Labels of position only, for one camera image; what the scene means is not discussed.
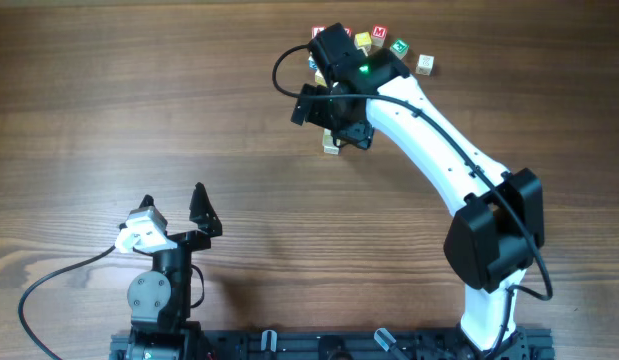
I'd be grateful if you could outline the green sided white block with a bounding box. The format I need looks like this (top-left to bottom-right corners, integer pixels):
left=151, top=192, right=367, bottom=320
left=322, top=129, right=335, bottom=148

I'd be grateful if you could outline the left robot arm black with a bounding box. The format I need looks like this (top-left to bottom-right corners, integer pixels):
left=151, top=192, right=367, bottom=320
left=109, top=183, right=222, bottom=360

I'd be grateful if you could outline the red letter A block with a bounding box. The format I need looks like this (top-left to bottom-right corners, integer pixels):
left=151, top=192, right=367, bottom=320
left=312, top=26, right=325, bottom=38

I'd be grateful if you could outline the blue sided white block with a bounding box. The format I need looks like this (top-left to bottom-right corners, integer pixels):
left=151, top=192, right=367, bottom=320
left=308, top=56, right=318, bottom=70

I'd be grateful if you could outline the yellow top block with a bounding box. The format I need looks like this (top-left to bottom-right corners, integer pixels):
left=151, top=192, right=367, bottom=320
left=354, top=32, right=373, bottom=55

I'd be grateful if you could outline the yellow sided white block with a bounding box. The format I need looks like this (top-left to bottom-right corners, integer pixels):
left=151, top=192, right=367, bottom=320
left=314, top=70, right=327, bottom=87

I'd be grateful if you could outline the red letter M block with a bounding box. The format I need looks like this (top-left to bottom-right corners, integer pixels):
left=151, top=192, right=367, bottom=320
left=370, top=25, right=388, bottom=47

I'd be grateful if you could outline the green top block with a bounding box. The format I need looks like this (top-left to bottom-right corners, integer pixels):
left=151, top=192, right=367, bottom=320
left=389, top=38, right=409, bottom=60

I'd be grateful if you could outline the right camera cable black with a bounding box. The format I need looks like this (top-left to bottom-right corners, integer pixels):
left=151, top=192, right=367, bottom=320
left=271, top=44, right=554, bottom=360

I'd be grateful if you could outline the camera cable black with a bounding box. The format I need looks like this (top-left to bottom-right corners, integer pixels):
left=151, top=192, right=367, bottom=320
left=17, top=246, right=115, bottom=360
left=271, top=44, right=554, bottom=360

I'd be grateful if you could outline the left camera cable black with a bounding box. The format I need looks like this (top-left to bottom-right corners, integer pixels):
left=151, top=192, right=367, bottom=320
left=17, top=246, right=115, bottom=360

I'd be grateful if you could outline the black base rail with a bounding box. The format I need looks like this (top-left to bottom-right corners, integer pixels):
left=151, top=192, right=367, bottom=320
left=109, top=327, right=556, bottom=360

